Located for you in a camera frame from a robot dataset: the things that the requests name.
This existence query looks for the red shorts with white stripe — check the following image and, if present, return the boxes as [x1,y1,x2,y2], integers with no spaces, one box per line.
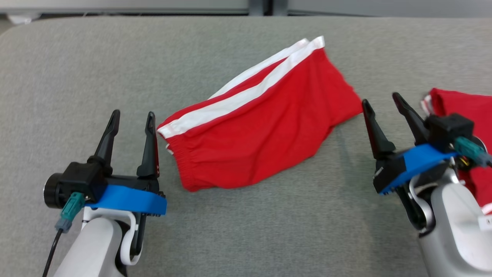
[157,36,364,192]

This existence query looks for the blue right camera bracket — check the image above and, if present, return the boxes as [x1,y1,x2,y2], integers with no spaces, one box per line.
[372,144,458,195]

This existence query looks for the right camera cable teal plug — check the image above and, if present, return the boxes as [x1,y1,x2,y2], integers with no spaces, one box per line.
[454,137,492,168]

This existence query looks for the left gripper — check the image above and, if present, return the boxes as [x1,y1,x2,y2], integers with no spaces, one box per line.
[88,110,161,266]

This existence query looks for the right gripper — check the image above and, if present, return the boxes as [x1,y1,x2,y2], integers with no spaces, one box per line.
[361,92,454,233]

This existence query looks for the camera cable teal plug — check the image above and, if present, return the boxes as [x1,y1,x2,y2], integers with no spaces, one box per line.
[454,137,492,168]
[42,192,86,277]

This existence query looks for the red jersey with number print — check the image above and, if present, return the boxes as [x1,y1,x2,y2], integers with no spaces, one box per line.
[421,88,492,216]

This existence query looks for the grey partition post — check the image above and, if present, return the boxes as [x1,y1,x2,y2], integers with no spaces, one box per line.
[248,0,289,17]

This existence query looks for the left camera cable teal plug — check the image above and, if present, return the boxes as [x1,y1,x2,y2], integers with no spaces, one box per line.
[42,192,86,277]

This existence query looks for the blue left camera bracket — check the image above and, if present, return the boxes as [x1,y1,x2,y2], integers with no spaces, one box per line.
[85,185,168,216]

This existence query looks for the blue camera bracket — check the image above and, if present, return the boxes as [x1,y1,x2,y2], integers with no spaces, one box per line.
[85,185,168,216]
[372,144,458,195]

